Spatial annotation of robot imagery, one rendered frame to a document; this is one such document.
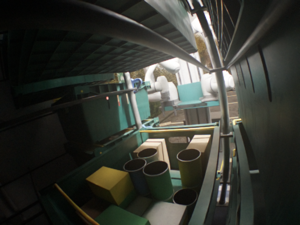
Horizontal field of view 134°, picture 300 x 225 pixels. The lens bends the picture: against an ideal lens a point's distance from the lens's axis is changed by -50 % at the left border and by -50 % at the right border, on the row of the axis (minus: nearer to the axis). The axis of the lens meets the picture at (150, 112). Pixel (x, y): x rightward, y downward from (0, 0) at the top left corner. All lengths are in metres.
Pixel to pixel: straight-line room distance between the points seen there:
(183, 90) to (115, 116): 1.08
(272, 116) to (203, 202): 0.16
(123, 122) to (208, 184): 0.57
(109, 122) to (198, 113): 1.25
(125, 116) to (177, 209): 0.54
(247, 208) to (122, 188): 0.31
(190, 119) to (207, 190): 1.48
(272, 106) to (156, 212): 0.35
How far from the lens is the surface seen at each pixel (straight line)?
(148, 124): 0.87
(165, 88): 1.21
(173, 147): 0.66
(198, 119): 1.70
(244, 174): 0.28
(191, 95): 1.56
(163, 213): 0.38
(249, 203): 0.23
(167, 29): 0.28
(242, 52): 0.18
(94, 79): 0.63
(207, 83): 1.31
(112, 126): 0.66
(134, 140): 0.62
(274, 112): 0.15
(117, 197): 0.38
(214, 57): 0.53
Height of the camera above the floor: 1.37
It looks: 9 degrees down
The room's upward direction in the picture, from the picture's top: 13 degrees counter-clockwise
